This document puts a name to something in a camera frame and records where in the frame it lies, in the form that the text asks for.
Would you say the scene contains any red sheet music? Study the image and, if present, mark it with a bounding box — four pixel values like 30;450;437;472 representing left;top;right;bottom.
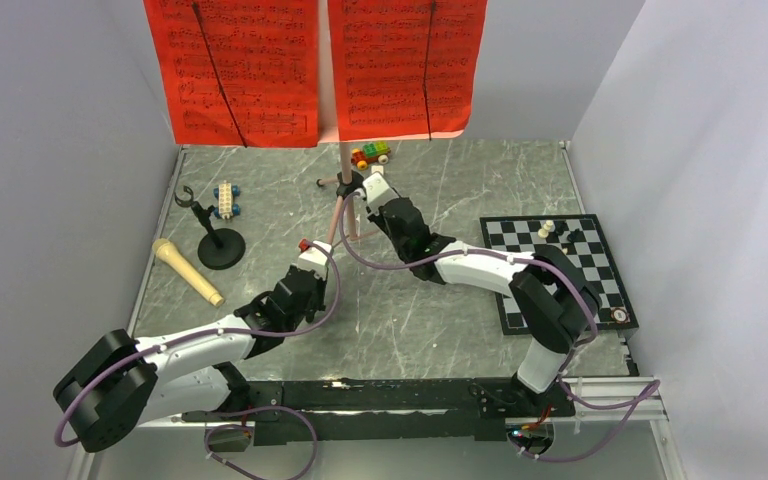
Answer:
327;0;487;141
144;0;319;148

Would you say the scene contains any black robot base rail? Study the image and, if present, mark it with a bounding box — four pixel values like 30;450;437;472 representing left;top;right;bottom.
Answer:
182;377;576;446

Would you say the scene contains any cream toy microphone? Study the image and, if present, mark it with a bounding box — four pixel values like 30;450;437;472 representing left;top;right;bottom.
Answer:
152;238;225;307

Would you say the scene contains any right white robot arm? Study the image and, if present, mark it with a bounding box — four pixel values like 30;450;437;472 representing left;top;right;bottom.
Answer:
344;187;601;416

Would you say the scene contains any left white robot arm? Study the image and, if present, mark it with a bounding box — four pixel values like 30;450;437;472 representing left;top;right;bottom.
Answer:
53;265;328;453

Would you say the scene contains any brown poker chip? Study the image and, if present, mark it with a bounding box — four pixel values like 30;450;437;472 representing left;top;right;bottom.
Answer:
610;307;630;324

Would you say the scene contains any left red sheet music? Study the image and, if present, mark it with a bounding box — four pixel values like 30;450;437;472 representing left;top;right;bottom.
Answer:
144;0;319;148

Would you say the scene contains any pink music stand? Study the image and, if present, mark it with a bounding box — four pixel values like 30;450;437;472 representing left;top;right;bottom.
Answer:
316;0;464;246

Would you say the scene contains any black chessboard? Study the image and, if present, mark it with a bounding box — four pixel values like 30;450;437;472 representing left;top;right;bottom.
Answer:
479;214;639;331

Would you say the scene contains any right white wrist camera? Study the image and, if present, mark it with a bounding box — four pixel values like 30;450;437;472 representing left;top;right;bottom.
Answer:
362;173;400;213

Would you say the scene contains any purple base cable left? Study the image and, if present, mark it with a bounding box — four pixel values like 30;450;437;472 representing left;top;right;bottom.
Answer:
203;407;320;480

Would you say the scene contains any black microphone stand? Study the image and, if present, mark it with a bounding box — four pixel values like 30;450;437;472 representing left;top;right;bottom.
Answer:
173;185;246;270

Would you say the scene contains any colourful brick toy car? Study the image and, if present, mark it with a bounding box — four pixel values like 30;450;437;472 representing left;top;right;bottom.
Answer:
350;141;391;171

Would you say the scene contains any right red sheet music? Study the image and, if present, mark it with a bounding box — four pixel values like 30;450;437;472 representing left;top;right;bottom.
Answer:
327;0;487;141

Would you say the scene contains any black chess piece back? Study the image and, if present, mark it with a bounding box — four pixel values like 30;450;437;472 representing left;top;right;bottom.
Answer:
554;220;586;244

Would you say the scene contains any cream blue toy car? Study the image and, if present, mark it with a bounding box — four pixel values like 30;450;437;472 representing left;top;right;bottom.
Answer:
213;181;241;221

